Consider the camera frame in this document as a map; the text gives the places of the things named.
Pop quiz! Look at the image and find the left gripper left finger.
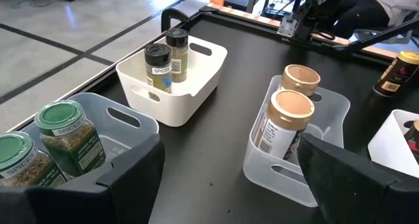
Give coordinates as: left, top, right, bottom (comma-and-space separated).
96, 134, 166, 224

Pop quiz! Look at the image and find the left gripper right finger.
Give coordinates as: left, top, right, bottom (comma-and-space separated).
297, 134, 397, 224

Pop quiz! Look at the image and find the green-lid spice jar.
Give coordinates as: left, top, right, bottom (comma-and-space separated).
34, 100, 107, 178
0, 131, 68, 188

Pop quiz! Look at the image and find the tan-lid spice jar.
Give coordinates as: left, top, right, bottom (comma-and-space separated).
280, 64, 321, 97
257, 88, 316, 161

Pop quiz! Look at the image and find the black-lid spice jar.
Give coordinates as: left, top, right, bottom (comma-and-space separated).
143, 43, 173, 94
165, 28, 190, 84

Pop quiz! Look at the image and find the clear plastic bin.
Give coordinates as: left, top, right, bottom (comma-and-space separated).
242, 74, 351, 208
19, 92, 160, 185

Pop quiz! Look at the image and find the white plastic bin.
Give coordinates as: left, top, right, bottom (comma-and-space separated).
367, 109, 419, 179
115, 35, 228, 128

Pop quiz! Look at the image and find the black diagonal support strut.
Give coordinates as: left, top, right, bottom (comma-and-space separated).
332, 18, 419, 54

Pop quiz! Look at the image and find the grey chair seat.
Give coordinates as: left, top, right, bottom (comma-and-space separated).
348, 27, 414, 45

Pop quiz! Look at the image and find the person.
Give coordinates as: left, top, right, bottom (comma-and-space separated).
330, 0, 419, 39

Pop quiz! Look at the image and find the black clamp bracket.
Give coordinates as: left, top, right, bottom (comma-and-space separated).
160, 7, 191, 33

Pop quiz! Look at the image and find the black metal cart frame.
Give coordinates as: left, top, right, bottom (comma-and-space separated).
225, 0, 304, 21

